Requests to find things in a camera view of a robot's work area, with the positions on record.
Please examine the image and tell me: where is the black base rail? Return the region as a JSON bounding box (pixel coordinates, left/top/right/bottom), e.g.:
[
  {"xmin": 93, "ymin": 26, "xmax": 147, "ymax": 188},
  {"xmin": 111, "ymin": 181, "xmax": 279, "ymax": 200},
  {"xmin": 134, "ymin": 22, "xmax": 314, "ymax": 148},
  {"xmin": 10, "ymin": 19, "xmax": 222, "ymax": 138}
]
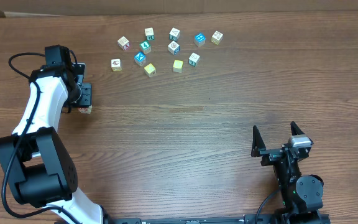
[{"xmin": 54, "ymin": 213, "xmax": 331, "ymax": 224}]

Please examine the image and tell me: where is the blue X block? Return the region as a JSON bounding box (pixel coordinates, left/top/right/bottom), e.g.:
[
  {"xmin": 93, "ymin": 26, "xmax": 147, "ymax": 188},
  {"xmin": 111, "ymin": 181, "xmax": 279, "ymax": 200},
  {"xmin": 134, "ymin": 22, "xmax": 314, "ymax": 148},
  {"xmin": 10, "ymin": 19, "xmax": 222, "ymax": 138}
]
[{"xmin": 134, "ymin": 52, "xmax": 146, "ymax": 66}]

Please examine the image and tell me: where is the yellow block right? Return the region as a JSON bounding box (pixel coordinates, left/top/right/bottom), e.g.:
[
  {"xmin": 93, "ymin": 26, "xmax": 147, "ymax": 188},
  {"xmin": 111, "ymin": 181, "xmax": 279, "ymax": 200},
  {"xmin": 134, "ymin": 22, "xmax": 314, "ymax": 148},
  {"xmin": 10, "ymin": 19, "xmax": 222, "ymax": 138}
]
[{"xmin": 173, "ymin": 60, "xmax": 183, "ymax": 73}]

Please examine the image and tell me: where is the block with red side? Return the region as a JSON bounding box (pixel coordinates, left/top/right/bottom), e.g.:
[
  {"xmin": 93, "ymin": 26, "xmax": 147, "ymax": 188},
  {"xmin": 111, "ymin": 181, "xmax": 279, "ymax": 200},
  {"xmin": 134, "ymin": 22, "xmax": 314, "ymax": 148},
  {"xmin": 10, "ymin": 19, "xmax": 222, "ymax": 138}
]
[{"xmin": 117, "ymin": 36, "xmax": 131, "ymax": 50}]

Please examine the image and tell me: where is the yellow block left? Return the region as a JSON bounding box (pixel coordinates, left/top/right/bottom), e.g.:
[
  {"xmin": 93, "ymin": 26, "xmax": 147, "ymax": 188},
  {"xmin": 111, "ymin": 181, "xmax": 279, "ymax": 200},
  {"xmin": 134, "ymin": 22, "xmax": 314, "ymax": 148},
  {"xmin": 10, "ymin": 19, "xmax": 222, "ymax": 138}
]
[{"xmin": 144, "ymin": 63, "xmax": 156, "ymax": 77}]

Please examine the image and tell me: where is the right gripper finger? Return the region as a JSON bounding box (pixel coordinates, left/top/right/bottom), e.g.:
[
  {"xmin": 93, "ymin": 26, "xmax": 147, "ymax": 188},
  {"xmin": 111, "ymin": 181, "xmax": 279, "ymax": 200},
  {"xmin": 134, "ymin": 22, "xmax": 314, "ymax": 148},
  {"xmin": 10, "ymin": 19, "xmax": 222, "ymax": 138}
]
[
  {"xmin": 251, "ymin": 125, "xmax": 266, "ymax": 157},
  {"xmin": 290, "ymin": 121, "xmax": 304, "ymax": 136}
]

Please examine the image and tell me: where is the blue top block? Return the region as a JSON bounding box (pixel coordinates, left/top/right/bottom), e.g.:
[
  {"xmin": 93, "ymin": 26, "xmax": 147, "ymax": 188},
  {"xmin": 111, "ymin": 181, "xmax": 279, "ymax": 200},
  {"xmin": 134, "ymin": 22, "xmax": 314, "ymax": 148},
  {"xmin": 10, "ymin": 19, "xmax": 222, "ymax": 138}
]
[{"xmin": 194, "ymin": 33, "xmax": 206, "ymax": 47}]

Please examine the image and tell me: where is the block with green letter side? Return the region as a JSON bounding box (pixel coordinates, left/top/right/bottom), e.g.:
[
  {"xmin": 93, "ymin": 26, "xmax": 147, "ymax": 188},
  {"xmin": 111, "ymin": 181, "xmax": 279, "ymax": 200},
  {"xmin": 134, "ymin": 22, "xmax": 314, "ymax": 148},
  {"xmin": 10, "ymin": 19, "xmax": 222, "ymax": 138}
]
[{"xmin": 144, "ymin": 27, "xmax": 155, "ymax": 40}]

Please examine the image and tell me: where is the cream block teal side top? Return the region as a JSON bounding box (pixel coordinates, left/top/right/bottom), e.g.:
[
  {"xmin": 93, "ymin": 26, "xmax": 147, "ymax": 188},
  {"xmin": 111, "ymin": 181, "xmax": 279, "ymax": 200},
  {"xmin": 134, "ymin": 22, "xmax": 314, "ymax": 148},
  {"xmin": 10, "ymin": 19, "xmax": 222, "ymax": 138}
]
[{"xmin": 169, "ymin": 27, "xmax": 180, "ymax": 42}]

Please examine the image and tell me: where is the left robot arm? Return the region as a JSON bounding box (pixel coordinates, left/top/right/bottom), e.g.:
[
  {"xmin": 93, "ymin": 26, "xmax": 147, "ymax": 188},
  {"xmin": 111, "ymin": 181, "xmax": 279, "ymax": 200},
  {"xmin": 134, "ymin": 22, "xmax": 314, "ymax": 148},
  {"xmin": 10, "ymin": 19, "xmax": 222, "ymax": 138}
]
[{"xmin": 0, "ymin": 45, "xmax": 113, "ymax": 223}]

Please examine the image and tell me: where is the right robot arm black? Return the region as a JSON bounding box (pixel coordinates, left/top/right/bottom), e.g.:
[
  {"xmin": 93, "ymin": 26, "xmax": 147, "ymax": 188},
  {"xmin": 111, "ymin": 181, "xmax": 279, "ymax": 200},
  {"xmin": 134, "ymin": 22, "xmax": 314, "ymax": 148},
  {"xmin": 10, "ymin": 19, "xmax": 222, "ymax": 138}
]
[{"xmin": 251, "ymin": 121, "xmax": 330, "ymax": 223}]

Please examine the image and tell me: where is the cardboard wall panel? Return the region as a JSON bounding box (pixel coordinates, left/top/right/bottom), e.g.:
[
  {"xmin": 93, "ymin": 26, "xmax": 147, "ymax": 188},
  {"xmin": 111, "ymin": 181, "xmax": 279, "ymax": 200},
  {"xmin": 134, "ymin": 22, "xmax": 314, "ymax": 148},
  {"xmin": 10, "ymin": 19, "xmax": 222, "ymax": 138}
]
[{"xmin": 0, "ymin": 0, "xmax": 358, "ymax": 17}]

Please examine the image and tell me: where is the green number four block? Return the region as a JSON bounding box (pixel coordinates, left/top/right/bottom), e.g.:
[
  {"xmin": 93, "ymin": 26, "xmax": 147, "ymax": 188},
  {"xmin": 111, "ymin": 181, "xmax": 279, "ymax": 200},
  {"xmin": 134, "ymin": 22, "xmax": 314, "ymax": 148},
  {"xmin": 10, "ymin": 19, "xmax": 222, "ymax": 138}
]
[{"xmin": 140, "ymin": 40, "xmax": 151, "ymax": 54}]

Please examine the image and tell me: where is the cream block blue side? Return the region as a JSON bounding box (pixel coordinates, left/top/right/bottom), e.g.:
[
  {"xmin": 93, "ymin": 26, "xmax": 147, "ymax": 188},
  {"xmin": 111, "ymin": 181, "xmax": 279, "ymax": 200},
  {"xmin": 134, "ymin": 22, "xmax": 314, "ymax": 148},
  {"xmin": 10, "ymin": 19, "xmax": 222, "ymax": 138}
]
[{"xmin": 168, "ymin": 40, "xmax": 180, "ymax": 55}]

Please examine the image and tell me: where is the cream block teal side lower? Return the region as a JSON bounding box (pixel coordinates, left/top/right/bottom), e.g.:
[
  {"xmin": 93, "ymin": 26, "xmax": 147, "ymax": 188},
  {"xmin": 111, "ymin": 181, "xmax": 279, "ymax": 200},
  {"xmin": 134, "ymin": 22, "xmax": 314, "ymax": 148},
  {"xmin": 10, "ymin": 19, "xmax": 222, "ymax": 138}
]
[{"xmin": 188, "ymin": 53, "xmax": 200, "ymax": 67}]

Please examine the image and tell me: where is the cream block red edge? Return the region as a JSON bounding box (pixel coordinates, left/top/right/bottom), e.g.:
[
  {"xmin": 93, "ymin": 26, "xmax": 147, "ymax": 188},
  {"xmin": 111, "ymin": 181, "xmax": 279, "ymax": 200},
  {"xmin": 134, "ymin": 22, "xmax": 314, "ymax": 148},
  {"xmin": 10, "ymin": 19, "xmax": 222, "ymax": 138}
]
[{"xmin": 78, "ymin": 106, "xmax": 92, "ymax": 114}]

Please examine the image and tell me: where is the cream block teal side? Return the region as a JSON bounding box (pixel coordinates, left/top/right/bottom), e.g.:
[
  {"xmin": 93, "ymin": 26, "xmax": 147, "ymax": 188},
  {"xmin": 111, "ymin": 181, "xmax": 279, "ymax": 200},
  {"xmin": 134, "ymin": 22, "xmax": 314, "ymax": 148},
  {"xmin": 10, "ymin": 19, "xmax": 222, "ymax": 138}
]
[
  {"xmin": 169, "ymin": 27, "xmax": 180, "ymax": 42},
  {"xmin": 188, "ymin": 53, "xmax": 200, "ymax": 67}
]

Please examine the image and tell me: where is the cream block with red drawing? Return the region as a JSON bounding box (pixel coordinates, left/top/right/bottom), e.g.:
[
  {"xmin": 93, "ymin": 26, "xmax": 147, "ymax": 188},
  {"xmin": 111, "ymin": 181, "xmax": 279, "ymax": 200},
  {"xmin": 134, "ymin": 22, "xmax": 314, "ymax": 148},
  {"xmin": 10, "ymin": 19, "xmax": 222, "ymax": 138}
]
[{"xmin": 111, "ymin": 58, "xmax": 122, "ymax": 72}]

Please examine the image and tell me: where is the cream block yellow side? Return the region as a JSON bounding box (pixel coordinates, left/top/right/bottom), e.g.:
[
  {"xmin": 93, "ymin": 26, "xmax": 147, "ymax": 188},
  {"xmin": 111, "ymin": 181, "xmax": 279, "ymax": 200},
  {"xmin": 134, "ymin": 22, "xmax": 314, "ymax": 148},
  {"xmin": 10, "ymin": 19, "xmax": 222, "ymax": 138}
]
[{"xmin": 211, "ymin": 31, "xmax": 223, "ymax": 45}]

